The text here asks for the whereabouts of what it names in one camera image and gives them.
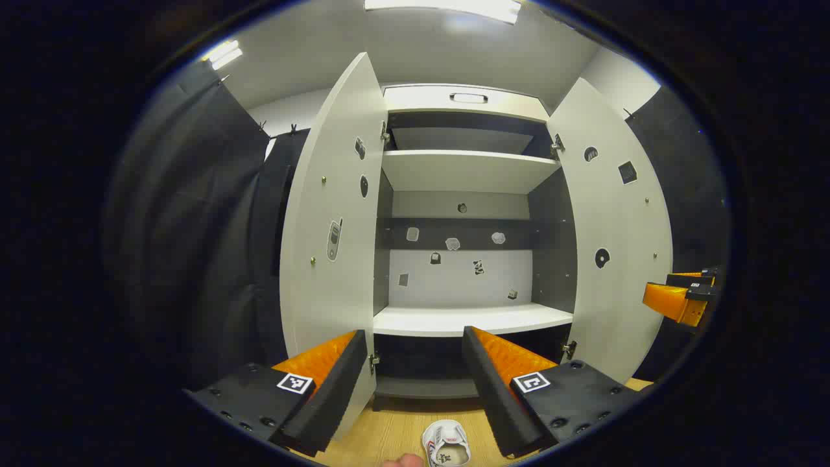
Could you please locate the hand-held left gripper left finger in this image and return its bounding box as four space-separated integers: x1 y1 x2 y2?
184 329 369 458

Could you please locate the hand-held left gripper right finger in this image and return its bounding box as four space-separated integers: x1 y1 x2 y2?
462 326 643 459

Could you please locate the white canvas shoe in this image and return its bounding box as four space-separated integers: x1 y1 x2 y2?
421 420 471 467

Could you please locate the white shoe cabinet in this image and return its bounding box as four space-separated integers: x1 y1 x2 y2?
371 83 579 414

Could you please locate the black backdrop cloth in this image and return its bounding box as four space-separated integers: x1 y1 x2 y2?
626 84 730 383
104 62 311 390

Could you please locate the ceiling light panel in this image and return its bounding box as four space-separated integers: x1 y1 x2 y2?
363 0 523 25
200 39 244 71

